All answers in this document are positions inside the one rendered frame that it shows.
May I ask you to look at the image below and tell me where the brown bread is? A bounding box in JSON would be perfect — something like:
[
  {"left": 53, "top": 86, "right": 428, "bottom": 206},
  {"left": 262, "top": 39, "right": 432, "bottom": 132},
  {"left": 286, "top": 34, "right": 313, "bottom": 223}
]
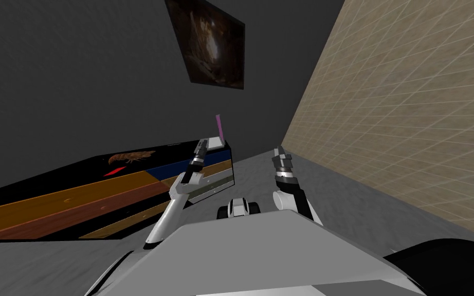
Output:
[{"left": 108, "top": 150, "right": 156, "bottom": 166}]

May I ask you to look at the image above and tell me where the dark brown wall picture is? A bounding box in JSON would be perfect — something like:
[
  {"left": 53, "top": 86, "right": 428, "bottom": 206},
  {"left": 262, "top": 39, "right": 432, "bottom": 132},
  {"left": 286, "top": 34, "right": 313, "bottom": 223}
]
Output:
[{"left": 165, "top": 0, "right": 246, "bottom": 90}]

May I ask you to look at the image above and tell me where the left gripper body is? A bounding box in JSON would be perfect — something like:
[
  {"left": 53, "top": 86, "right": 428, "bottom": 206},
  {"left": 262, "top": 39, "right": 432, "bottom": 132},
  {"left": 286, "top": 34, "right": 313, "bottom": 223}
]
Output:
[{"left": 193, "top": 139, "right": 209, "bottom": 161}]

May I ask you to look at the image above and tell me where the purple thin strip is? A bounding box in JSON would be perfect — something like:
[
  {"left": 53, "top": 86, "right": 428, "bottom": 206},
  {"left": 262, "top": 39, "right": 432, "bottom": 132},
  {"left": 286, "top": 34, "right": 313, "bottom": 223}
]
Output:
[{"left": 215, "top": 114, "right": 226, "bottom": 141}]

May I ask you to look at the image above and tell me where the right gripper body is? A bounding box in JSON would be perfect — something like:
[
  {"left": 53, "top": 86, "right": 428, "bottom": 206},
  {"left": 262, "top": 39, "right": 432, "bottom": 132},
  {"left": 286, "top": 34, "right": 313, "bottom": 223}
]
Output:
[{"left": 272, "top": 145, "right": 294, "bottom": 173}]

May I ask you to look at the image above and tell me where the black cabinet with coloured fronts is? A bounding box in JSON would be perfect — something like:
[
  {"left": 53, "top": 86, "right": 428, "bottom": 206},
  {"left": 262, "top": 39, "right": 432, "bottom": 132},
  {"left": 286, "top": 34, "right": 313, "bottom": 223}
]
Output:
[{"left": 0, "top": 139, "right": 236, "bottom": 242}]

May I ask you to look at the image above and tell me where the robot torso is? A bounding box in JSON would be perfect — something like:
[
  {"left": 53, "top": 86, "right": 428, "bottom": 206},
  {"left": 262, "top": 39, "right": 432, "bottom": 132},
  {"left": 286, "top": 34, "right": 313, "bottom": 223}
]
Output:
[{"left": 84, "top": 197, "right": 428, "bottom": 296}]

